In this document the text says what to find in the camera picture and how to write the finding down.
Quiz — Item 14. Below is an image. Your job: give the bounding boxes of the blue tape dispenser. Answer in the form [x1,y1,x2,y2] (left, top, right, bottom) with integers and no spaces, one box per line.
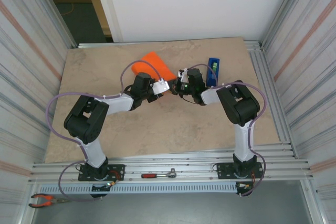
[205,58,221,88]

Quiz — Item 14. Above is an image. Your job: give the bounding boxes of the wooden door jamb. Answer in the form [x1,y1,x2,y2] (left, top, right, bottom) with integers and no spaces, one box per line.
[80,0,114,43]

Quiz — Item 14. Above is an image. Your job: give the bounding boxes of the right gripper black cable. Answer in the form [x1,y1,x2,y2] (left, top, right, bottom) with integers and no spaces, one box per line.
[181,95,205,106]

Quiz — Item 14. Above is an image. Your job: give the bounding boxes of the long aluminium cross rail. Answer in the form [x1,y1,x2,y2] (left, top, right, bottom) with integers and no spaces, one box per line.
[78,39,263,49]

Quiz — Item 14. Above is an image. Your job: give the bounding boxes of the aluminium side rail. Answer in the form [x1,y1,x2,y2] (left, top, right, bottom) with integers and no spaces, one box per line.
[243,39,299,159]

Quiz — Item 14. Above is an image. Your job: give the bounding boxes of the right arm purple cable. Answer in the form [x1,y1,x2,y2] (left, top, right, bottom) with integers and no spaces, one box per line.
[189,63,267,197]

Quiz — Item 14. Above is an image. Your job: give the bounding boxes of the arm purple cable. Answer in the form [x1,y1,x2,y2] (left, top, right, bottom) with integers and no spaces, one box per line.
[189,63,267,197]
[46,61,162,204]

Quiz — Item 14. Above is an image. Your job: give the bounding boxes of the wide aluminium rail bed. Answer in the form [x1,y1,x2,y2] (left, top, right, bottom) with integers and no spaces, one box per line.
[30,157,314,183]

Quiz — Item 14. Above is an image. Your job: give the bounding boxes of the red handled ratchet wrench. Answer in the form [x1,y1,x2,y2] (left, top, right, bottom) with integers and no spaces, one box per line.
[141,167,178,179]

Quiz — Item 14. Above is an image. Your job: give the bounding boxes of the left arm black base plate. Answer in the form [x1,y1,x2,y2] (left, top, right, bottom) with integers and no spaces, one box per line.
[78,164,125,182]

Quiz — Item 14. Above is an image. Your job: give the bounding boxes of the grey slotted cable duct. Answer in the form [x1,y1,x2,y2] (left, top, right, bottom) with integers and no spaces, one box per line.
[39,182,238,195]

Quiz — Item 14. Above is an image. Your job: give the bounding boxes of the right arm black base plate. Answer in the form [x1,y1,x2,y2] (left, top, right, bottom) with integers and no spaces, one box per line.
[216,162,264,180]

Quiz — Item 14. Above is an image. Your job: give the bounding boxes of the power connector with wires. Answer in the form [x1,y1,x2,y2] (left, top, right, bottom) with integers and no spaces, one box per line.
[109,170,125,187]
[236,173,255,190]

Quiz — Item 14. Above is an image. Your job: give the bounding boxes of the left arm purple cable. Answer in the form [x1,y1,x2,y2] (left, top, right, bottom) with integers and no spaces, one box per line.
[46,61,162,204]

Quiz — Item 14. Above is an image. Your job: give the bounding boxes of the orange floor cable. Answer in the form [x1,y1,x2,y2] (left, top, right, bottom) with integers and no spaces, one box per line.
[61,3,75,16]

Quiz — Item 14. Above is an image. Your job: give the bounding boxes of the aluminium upright post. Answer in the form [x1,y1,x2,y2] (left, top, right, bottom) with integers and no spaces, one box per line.
[261,0,312,50]
[22,0,79,49]

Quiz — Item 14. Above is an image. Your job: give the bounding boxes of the orange handled pliers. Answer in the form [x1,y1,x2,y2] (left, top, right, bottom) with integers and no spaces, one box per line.
[28,194,70,208]

